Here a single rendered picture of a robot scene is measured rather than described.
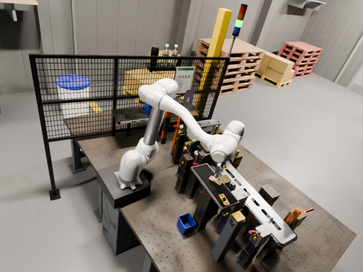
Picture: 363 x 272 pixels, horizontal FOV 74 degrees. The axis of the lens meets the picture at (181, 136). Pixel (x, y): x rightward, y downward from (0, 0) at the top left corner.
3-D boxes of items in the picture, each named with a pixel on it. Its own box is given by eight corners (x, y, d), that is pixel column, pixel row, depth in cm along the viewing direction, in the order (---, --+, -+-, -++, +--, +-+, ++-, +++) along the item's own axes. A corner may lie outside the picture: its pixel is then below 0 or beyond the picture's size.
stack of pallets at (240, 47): (226, 74, 686) (237, 38, 629) (251, 89, 631) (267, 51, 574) (187, 79, 601) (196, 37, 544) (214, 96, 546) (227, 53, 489)
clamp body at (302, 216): (288, 242, 189) (311, 213, 169) (276, 249, 183) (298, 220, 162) (280, 233, 195) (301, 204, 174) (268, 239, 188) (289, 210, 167)
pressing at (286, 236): (302, 236, 160) (303, 235, 159) (280, 249, 149) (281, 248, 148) (194, 122, 251) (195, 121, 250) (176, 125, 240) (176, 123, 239)
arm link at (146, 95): (160, 95, 142) (171, 88, 152) (135, 83, 146) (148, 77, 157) (156, 114, 149) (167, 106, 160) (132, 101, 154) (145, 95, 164)
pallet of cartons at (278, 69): (260, 69, 785) (268, 47, 745) (291, 85, 718) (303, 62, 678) (244, 71, 735) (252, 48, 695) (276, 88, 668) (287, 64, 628)
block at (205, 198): (205, 229, 185) (222, 189, 159) (196, 232, 181) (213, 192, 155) (198, 218, 191) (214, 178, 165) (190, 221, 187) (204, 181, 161)
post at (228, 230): (224, 258, 168) (246, 221, 143) (216, 263, 164) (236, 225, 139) (218, 249, 173) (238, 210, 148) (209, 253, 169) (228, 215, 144)
